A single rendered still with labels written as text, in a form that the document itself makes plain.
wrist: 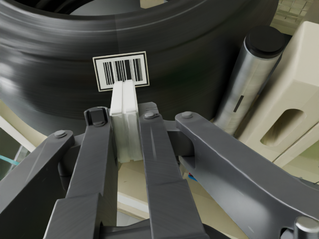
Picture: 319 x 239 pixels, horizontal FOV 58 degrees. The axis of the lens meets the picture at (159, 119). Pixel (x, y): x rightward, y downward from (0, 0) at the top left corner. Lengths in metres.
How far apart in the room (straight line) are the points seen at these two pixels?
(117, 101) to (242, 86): 0.25
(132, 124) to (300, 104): 0.25
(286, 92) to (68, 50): 0.25
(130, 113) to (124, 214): 0.90
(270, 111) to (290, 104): 0.03
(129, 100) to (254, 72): 0.23
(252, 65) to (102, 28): 0.18
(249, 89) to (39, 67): 0.26
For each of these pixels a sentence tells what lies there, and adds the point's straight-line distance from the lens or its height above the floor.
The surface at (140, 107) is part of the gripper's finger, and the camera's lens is 0.18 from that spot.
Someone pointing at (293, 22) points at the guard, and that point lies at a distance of 0.97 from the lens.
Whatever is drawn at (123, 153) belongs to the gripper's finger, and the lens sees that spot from 0.16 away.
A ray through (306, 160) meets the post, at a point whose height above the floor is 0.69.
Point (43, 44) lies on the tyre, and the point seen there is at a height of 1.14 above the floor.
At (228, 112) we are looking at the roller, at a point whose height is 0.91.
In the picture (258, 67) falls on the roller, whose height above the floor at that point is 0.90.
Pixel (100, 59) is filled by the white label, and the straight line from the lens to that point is 0.34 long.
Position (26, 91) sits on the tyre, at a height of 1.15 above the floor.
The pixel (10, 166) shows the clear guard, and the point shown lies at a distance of 1.18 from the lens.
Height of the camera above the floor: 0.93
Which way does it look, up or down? 9 degrees up
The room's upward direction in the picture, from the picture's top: 71 degrees counter-clockwise
